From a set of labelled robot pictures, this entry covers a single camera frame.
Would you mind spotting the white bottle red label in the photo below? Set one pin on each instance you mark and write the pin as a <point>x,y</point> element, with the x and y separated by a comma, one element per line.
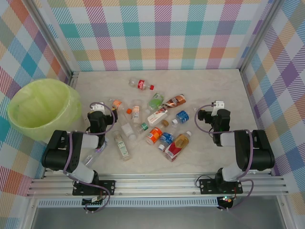
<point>156,117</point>

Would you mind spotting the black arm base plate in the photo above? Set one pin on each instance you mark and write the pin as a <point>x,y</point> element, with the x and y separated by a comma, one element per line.
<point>207,186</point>
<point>107,187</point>

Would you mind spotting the small clear bottle green label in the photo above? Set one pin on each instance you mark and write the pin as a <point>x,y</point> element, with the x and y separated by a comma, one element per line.
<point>143,126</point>

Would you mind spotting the green plastic bottle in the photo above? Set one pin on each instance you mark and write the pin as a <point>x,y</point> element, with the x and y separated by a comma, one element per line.
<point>156,100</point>

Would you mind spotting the orange label bottle white cap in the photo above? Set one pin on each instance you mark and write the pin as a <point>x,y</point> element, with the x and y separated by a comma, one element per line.
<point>154,135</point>

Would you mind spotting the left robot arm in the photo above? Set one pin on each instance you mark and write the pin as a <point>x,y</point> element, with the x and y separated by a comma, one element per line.
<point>59,152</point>

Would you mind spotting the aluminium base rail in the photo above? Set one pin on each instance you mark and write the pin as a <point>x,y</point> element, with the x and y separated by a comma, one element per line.
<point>155,184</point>

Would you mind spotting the clear bottle peach label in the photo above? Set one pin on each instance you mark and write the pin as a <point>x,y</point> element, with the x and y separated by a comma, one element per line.
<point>136,112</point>

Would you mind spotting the aluminium frame post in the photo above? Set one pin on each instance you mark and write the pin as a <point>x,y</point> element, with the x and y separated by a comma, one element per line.
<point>259,35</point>
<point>53,45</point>

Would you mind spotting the large red gold label bottle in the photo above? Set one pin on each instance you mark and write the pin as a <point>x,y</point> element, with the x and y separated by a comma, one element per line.
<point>177,145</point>

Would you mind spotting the clear bottle orange cap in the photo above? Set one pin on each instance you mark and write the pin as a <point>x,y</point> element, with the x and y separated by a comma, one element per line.
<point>117,104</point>

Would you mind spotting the clear bottle green white label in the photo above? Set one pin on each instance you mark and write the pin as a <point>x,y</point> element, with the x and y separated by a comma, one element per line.
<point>122,145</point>

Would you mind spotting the bin with green bag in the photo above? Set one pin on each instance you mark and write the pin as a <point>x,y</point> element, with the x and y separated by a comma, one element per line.
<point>43,107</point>

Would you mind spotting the copper brown label bottle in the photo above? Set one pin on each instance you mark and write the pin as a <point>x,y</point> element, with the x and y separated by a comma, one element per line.
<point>175,100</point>

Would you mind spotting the clear plastic bottle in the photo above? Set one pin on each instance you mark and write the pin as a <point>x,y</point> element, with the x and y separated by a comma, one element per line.
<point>91,158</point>

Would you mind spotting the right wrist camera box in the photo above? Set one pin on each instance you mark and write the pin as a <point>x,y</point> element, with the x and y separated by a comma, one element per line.
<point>219,106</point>

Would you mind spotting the red label cola bottle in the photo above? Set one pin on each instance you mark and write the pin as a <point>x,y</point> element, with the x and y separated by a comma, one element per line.
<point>141,84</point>

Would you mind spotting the short wide blue label bottle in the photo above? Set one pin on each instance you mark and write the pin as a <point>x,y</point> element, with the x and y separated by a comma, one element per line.
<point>182,117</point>

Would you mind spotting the slim blue label water bottle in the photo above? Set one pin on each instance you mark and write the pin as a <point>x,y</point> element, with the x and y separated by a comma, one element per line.
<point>166,139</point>

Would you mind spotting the small circuit board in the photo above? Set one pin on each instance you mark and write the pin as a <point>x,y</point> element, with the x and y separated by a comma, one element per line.
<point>94,200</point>
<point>226,200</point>

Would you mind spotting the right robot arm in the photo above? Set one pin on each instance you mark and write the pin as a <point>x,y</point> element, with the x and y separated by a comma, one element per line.
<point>259,152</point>

